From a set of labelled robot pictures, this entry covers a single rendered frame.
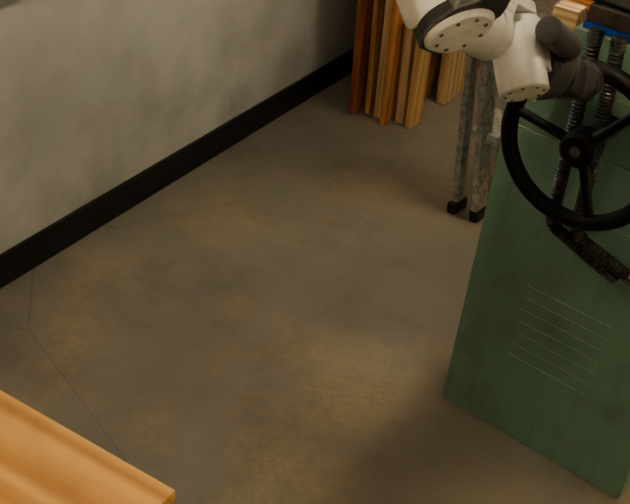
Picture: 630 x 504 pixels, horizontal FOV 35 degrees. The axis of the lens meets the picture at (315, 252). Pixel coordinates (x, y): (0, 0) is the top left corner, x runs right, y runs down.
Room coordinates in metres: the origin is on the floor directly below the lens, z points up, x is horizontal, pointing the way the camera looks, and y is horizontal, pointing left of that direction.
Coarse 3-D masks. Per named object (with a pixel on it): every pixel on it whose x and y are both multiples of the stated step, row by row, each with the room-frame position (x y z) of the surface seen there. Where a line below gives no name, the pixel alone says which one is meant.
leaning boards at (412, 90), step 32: (384, 0) 3.10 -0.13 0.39; (384, 32) 3.05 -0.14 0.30; (384, 64) 3.05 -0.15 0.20; (416, 64) 2.99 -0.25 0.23; (448, 64) 3.21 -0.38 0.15; (480, 64) 3.56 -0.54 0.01; (352, 96) 3.04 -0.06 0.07; (384, 96) 3.00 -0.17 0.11; (416, 96) 2.99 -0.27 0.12; (448, 96) 3.22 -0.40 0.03
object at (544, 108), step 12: (528, 108) 1.67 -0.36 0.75; (540, 108) 1.66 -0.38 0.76; (552, 108) 1.65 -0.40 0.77; (564, 108) 1.64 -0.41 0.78; (588, 108) 1.61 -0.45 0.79; (552, 120) 1.65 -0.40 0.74; (564, 120) 1.63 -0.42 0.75; (588, 120) 1.61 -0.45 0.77; (540, 132) 1.66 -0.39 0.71; (624, 132) 1.57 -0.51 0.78; (612, 144) 1.58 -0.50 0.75; (624, 144) 1.56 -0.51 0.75; (612, 156) 1.57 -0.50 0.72; (624, 156) 1.56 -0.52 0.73
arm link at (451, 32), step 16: (464, 0) 0.96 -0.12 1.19; (480, 0) 0.97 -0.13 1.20; (496, 0) 0.98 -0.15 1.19; (448, 16) 0.96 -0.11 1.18; (464, 16) 0.97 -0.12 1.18; (480, 16) 0.97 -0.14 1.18; (496, 16) 1.00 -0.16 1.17; (432, 32) 0.97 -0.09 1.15; (448, 32) 0.97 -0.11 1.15; (464, 32) 0.99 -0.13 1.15; (480, 32) 1.00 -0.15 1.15; (432, 48) 0.99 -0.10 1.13; (448, 48) 1.00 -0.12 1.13
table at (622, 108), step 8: (536, 0) 1.82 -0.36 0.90; (544, 0) 1.83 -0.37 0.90; (552, 0) 1.83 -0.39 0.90; (560, 0) 1.84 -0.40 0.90; (536, 8) 1.78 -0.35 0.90; (544, 8) 1.78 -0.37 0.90; (552, 8) 1.79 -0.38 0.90; (544, 16) 1.74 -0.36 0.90; (584, 16) 1.77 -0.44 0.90; (592, 104) 1.51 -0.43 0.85; (616, 104) 1.49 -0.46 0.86; (624, 104) 1.48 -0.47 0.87; (616, 112) 1.49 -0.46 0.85; (624, 112) 1.48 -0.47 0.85
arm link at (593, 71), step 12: (576, 60) 1.30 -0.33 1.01; (588, 60) 1.33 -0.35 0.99; (564, 72) 1.24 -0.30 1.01; (576, 72) 1.29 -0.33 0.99; (588, 72) 1.32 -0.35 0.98; (600, 72) 1.33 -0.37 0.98; (564, 84) 1.26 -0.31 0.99; (576, 84) 1.28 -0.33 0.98; (588, 84) 1.31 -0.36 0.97; (540, 96) 1.25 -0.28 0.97; (552, 96) 1.26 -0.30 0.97; (564, 96) 1.32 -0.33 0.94; (576, 96) 1.31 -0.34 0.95; (588, 96) 1.31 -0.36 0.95
